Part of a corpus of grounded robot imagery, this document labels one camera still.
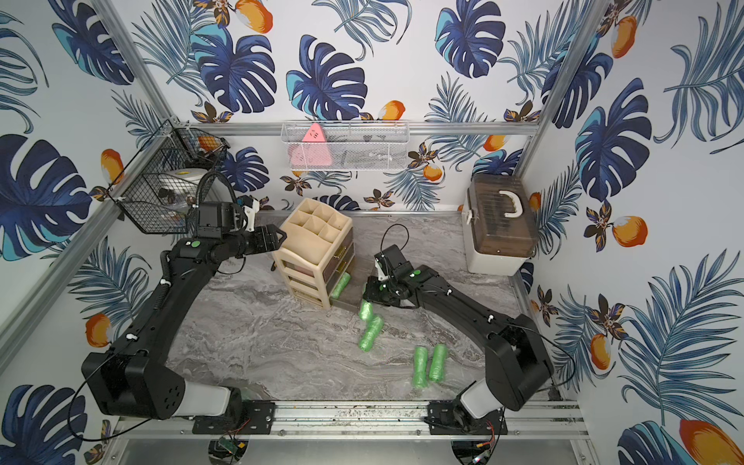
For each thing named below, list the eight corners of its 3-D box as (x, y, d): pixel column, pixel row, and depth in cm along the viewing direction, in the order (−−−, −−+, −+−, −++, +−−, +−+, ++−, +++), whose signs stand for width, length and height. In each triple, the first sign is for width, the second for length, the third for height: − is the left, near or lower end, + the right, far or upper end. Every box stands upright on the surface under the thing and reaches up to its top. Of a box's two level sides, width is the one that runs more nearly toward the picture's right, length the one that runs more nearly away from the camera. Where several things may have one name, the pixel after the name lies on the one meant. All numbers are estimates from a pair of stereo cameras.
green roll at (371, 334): (358, 348, 88) (357, 344, 85) (374, 319, 94) (374, 314, 92) (368, 354, 87) (368, 350, 84) (384, 324, 93) (385, 319, 90)
